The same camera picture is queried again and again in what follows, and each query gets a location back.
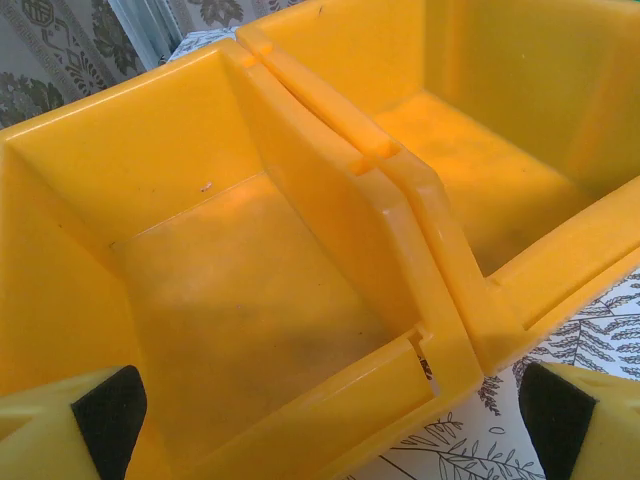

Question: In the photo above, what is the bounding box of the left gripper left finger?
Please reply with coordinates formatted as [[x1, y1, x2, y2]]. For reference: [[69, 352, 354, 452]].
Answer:
[[0, 364, 151, 480]]

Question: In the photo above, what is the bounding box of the yellow plastic bin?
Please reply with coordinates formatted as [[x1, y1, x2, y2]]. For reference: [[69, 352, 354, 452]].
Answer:
[[0, 37, 484, 480], [234, 0, 640, 376]]

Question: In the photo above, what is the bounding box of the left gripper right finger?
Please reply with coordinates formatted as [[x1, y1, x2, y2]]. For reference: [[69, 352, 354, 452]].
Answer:
[[517, 360, 640, 480]]

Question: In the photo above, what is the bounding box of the aluminium frame post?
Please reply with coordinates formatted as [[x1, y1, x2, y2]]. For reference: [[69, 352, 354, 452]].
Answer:
[[107, 0, 186, 76]]

